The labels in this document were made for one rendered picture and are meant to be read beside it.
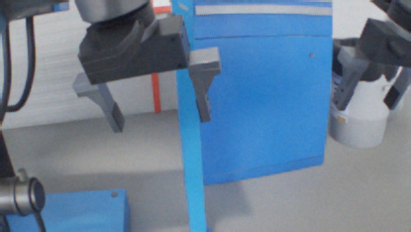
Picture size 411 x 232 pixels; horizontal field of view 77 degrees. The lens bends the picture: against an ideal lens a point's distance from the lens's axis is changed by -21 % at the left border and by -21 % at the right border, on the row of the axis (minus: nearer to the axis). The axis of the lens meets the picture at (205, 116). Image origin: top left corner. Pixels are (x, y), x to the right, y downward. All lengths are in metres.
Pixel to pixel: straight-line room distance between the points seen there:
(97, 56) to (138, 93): 2.37
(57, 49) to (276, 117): 1.85
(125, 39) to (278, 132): 1.38
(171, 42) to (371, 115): 1.77
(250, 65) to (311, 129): 0.50
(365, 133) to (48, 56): 2.49
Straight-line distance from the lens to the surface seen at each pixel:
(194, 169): 1.06
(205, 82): 0.40
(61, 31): 2.65
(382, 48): 0.45
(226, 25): 1.40
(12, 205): 0.85
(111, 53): 0.29
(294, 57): 1.53
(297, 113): 1.63
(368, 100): 1.98
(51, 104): 2.82
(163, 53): 0.36
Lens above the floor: 0.92
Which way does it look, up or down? 21 degrees down
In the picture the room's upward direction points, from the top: 3 degrees counter-clockwise
